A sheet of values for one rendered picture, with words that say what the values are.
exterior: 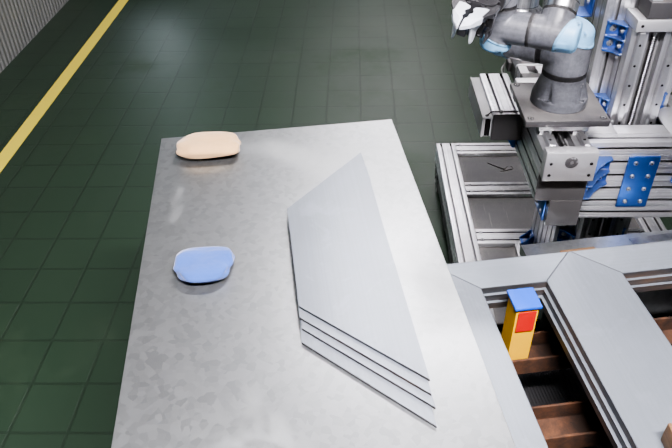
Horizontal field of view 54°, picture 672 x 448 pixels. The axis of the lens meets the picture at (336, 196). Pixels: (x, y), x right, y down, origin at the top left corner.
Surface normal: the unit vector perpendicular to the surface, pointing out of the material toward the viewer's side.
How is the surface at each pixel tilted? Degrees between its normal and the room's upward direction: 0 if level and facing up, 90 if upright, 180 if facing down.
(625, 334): 0
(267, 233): 0
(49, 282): 0
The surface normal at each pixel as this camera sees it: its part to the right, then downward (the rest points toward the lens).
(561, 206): -0.02, 0.60
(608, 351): -0.02, -0.80
